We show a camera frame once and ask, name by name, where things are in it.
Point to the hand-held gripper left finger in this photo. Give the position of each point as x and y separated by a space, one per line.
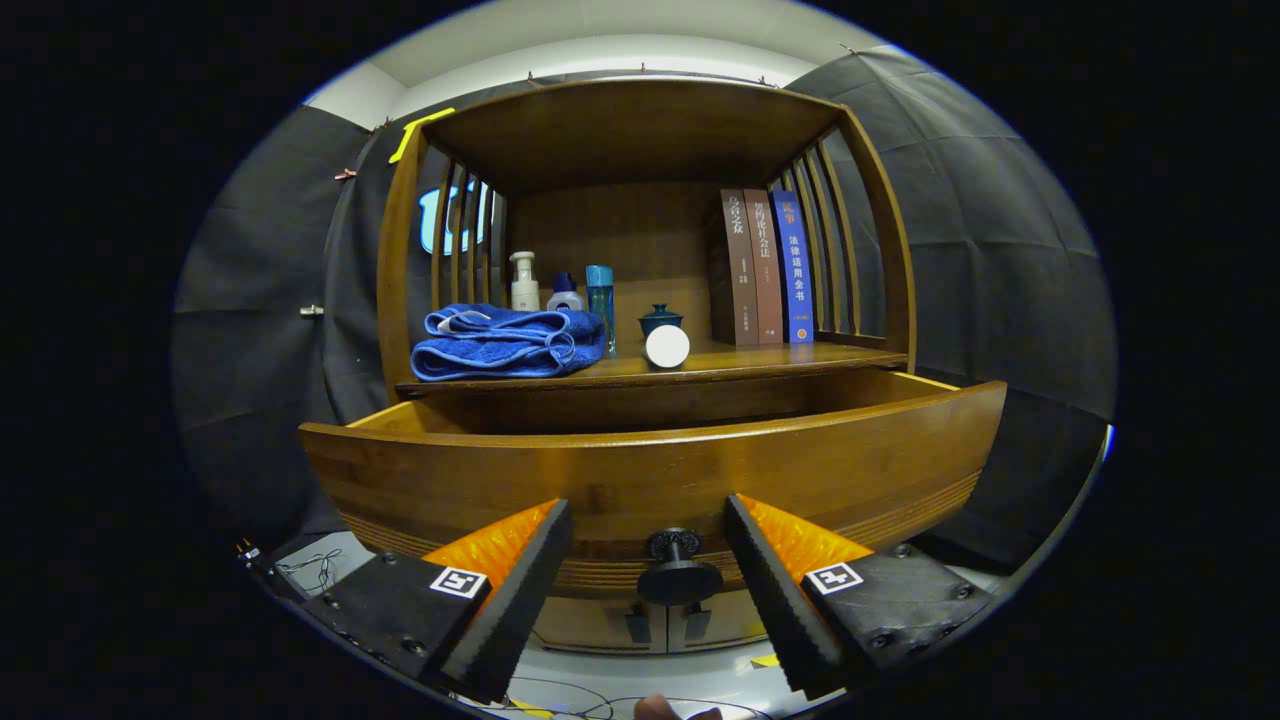
520 600

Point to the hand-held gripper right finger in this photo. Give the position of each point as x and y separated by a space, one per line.
775 600

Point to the wooden drawer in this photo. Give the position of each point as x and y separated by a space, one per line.
650 480

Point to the white facial cleanser tube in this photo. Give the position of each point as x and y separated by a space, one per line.
667 347

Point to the wooden cabinet door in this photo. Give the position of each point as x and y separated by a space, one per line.
730 628
590 625

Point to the wooden countertop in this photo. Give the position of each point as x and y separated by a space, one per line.
760 355

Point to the wooden cabinet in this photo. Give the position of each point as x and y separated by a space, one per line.
620 130

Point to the yellow floor tape piece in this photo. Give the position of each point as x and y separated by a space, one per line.
765 661

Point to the blue folded towel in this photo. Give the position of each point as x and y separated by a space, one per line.
500 350

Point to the blue lidded teacup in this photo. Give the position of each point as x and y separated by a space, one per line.
660 320

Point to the white bottle blue cap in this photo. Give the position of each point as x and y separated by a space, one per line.
565 298

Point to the white pump bottle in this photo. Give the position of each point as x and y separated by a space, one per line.
524 290

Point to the blue translucent bottle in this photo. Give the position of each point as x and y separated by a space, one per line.
600 300

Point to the light brown book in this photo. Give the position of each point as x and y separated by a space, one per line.
768 280

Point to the dark brown book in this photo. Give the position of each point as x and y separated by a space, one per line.
740 280

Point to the blue book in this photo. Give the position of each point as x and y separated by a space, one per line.
795 270

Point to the black backdrop cloth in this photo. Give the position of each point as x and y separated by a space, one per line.
1000 300

